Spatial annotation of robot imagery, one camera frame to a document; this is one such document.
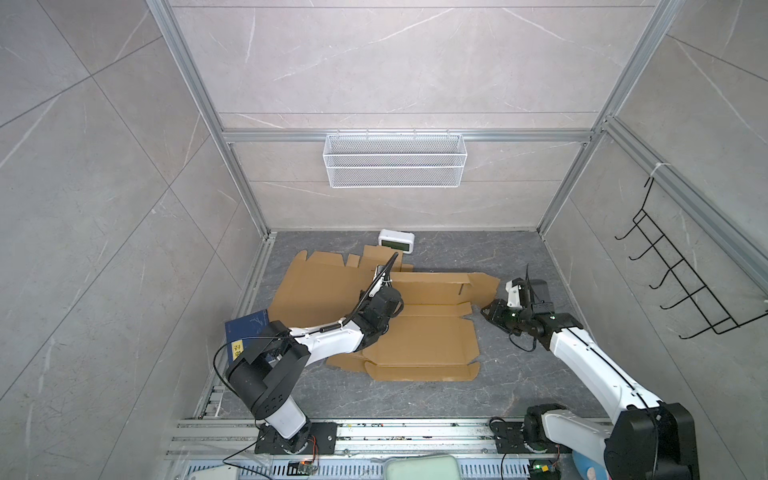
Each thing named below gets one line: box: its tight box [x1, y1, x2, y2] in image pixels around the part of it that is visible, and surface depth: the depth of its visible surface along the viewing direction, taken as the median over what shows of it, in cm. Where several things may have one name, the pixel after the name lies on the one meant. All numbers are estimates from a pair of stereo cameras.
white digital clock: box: [378, 229, 415, 254], surface depth 112 cm
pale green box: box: [384, 454, 461, 480], surface depth 68 cm
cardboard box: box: [326, 272, 501, 382], surface depth 90 cm
